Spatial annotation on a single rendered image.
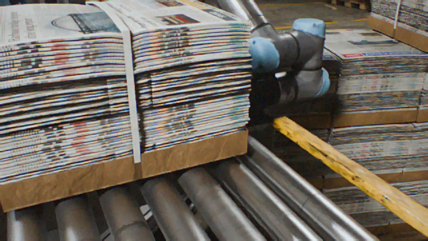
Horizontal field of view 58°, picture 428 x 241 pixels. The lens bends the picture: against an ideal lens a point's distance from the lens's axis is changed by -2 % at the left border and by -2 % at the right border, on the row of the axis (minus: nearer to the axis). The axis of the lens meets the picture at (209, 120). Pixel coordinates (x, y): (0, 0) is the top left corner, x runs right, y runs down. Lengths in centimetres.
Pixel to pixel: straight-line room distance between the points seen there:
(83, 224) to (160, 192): 12
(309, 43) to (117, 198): 54
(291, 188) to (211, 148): 14
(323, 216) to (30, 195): 40
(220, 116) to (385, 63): 75
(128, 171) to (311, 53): 51
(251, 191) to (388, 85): 80
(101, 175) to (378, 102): 94
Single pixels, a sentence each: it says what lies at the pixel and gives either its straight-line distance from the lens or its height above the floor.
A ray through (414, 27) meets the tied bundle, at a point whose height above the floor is 89.
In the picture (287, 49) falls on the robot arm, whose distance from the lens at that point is 85.
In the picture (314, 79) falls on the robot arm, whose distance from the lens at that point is 95.
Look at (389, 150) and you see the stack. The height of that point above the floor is 51.
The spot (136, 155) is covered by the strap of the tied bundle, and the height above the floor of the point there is 85.
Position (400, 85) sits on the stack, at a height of 73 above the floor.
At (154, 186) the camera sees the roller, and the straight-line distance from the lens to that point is 60.
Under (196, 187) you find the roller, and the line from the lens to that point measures 60.
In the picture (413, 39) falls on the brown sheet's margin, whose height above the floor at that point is 86.
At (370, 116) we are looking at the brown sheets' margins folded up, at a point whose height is 64.
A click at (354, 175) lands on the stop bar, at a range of 62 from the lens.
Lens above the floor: 114
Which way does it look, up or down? 25 degrees down
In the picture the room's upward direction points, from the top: straight up
